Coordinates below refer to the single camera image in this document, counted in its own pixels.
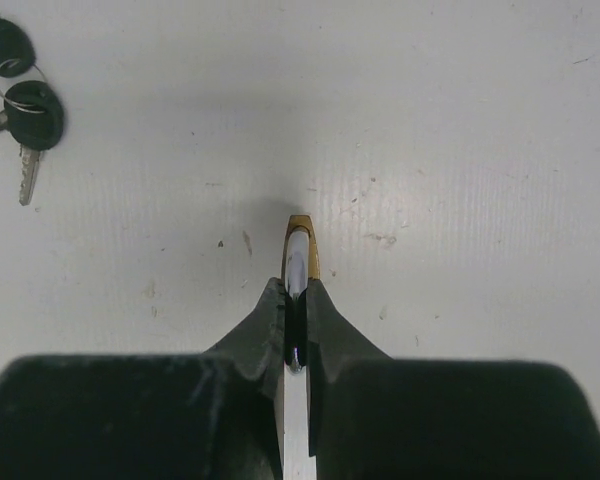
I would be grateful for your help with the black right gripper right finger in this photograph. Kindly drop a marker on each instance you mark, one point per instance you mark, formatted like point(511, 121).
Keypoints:
point(372, 416)

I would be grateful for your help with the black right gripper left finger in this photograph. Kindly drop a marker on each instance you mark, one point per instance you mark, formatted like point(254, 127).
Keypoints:
point(215, 414)

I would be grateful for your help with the black headed key pair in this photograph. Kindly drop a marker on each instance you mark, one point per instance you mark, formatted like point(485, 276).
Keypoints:
point(32, 112)

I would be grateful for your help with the medium brass padlock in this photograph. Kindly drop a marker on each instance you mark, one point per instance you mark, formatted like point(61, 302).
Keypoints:
point(300, 265)

